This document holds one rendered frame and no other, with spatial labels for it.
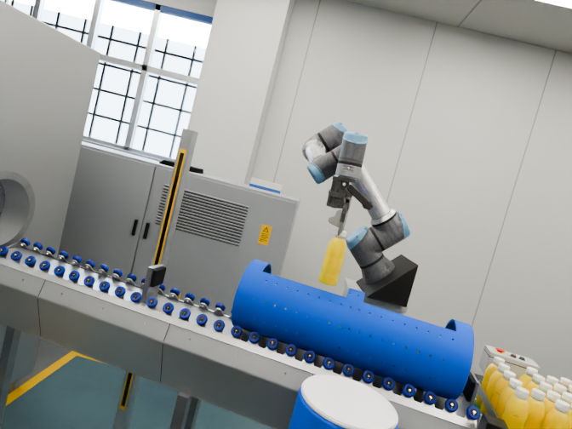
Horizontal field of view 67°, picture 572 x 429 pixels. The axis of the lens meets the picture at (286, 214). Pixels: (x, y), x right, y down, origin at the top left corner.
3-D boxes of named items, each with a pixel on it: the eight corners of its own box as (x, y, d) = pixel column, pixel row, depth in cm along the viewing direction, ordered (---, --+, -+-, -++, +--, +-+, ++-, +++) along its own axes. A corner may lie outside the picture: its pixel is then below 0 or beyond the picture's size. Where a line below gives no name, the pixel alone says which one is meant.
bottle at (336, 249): (317, 281, 159) (330, 233, 157) (319, 277, 166) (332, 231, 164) (334, 287, 158) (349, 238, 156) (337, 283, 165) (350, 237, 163)
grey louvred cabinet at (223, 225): (27, 294, 386) (60, 135, 373) (258, 359, 374) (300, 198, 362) (-20, 311, 332) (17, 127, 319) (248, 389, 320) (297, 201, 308)
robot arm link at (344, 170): (362, 168, 162) (361, 167, 153) (359, 181, 163) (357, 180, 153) (339, 164, 164) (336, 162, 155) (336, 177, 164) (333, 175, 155)
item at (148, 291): (151, 296, 193) (159, 263, 191) (159, 299, 192) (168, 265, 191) (140, 301, 183) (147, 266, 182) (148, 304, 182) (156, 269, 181)
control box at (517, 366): (477, 365, 192) (484, 343, 191) (525, 380, 188) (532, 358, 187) (483, 374, 182) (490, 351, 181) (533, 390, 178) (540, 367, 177)
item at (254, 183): (248, 186, 338) (251, 177, 338) (279, 194, 340) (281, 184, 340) (248, 187, 327) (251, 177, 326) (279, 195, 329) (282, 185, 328)
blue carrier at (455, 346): (247, 313, 194) (262, 254, 190) (445, 379, 177) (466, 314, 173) (224, 335, 166) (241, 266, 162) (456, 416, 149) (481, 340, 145)
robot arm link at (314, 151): (297, 144, 232) (304, 166, 167) (317, 131, 230) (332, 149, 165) (308, 162, 235) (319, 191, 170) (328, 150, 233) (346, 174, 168)
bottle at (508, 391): (500, 439, 149) (516, 390, 148) (484, 426, 156) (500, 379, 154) (514, 440, 152) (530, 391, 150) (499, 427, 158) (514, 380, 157)
